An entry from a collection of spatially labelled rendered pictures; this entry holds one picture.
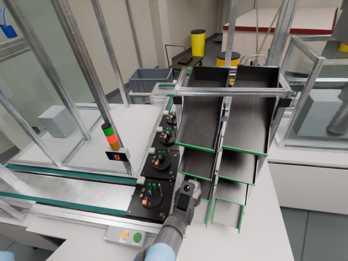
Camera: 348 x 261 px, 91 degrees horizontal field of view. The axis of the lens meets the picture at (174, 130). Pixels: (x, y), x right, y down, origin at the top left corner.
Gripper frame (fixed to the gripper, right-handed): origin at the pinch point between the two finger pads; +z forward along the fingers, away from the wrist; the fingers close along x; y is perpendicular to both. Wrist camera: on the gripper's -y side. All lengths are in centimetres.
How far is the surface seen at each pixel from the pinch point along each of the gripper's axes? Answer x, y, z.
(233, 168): 14.8, -13.1, -0.2
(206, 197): 6.5, 5.0, 2.2
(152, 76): -133, -39, 213
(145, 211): -25.4, 28.6, 5.5
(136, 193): -35.7, 25.5, 12.2
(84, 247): -53, 50, -13
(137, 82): -137, -30, 172
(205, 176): 5.5, -9.1, -5.0
